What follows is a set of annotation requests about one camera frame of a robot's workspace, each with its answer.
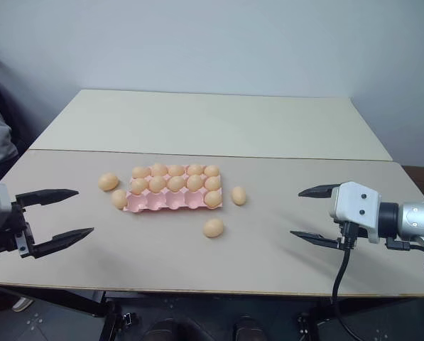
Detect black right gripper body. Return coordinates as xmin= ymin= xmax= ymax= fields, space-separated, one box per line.
xmin=335 ymin=220 xmax=370 ymax=251

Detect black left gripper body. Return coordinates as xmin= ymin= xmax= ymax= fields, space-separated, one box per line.
xmin=0 ymin=201 xmax=36 ymax=259

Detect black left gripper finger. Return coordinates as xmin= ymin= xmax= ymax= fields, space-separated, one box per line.
xmin=31 ymin=227 xmax=95 ymax=259
xmin=15 ymin=188 xmax=80 ymax=209

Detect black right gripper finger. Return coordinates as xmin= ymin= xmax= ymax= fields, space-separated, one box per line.
xmin=290 ymin=229 xmax=341 ymax=250
xmin=298 ymin=183 xmax=341 ymax=200

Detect pink plastic egg tray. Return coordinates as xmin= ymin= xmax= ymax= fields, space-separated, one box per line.
xmin=122 ymin=164 xmax=224 ymax=215

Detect white shoe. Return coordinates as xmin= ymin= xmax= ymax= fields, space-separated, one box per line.
xmin=12 ymin=297 xmax=35 ymax=313

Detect dark rounded shape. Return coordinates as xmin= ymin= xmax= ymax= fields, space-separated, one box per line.
xmin=232 ymin=314 xmax=266 ymax=341

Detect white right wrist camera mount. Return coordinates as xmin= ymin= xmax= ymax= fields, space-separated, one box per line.
xmin=329 ymin=180 xmax=383 ymax=245

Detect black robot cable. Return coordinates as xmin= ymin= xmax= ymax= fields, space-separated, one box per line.
xmin=331 ymin=244 xmax=378 ymax=341

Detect short black plug cable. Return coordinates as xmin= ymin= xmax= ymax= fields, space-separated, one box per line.
xmin=386 ymin=237 xmax=424 ymax=255

